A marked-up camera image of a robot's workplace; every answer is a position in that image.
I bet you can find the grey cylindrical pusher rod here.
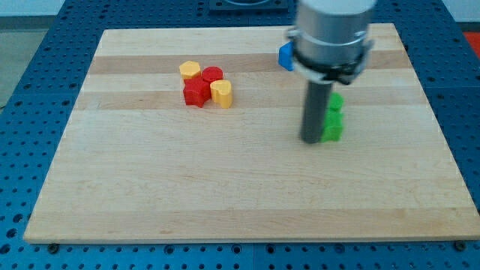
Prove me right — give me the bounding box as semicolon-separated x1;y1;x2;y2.
300;81;332;144

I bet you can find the green circle block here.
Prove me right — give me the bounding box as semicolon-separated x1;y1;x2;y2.
328;92;344;113

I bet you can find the green star block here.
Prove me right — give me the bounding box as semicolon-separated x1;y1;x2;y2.
321;110;344;143

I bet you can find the red circle block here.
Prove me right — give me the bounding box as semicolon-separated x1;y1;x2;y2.
202;66;224;83

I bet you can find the red star block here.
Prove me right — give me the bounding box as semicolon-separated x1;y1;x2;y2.
183;76;211;108

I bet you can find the blue block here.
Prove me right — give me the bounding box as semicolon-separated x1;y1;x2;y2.
277;42;294;71

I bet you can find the yellow heart block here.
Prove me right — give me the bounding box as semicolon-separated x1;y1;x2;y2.
210;79;233;109

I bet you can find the yellow hexagon block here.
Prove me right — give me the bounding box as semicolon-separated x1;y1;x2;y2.
178;61;202;80

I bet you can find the wooden board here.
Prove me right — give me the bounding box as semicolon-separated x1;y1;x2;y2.
24;23;479;244

